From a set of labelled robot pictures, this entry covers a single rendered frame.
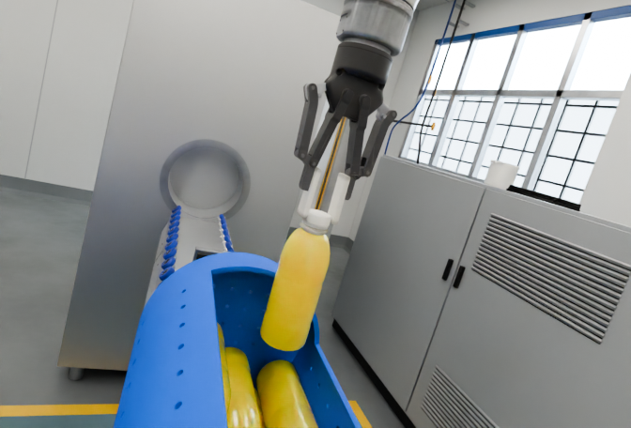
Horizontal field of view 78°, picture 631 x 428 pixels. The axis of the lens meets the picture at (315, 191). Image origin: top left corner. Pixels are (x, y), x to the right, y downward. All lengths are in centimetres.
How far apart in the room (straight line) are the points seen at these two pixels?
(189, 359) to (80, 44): 459
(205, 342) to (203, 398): 8
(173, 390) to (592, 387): 162
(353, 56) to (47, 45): 456
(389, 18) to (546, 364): 164
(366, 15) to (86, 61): 448
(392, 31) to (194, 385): 44
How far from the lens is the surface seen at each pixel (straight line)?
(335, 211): 54
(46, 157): 502
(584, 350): 186
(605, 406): 184
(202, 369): 42
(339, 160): 122
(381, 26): 52
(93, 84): 487
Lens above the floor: 145
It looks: 8 degrees down
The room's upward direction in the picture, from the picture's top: 16 degrees clockwise
